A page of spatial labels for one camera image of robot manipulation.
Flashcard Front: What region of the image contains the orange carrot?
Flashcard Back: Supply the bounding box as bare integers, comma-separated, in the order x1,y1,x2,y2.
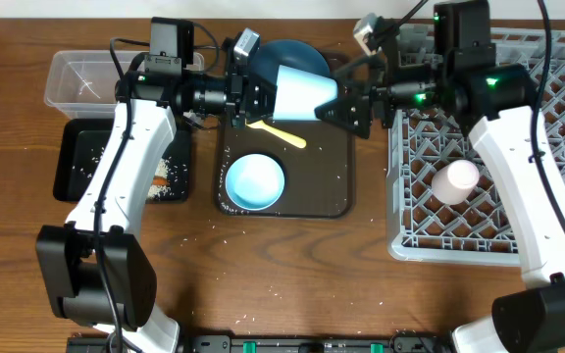
152,176,169,186

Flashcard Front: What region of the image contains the black waste tray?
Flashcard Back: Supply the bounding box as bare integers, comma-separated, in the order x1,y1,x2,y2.
53,119,192,203

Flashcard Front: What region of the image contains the pink cup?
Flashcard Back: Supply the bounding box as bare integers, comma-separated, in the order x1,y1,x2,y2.
432,160,480,205

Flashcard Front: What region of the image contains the light blue bowl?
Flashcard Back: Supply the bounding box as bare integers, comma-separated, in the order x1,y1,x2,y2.
225,154,285,211

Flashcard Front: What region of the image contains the white rice pile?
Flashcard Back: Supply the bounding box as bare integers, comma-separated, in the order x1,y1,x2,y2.
147,159,171,200

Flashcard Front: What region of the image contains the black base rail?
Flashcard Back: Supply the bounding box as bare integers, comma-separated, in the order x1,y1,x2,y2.
65,332,455,353

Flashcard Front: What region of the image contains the brown serving tray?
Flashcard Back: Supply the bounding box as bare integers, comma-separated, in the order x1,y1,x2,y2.
213,48,357,219

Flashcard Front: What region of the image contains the yellow plastic spoon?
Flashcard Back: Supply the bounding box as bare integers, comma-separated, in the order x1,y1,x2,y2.
247,121,307,149

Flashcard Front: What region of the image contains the dark blue plate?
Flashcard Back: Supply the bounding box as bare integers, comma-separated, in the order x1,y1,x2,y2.
249,39,330,83

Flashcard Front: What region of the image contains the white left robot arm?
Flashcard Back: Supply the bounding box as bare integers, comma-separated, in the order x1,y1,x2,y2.
36,17,276,352

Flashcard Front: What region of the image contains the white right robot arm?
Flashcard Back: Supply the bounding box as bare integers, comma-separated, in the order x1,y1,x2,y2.
316,1,565,352

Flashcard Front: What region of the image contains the clear plastic bin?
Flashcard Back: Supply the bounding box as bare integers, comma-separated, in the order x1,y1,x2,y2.
43,48,205,122

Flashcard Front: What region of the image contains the light blue cup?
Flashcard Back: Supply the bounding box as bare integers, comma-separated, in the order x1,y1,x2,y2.
273,65,338,122

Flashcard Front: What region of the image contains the grey dishwasher rack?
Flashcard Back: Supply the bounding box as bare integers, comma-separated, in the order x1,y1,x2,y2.
386,30,565,267

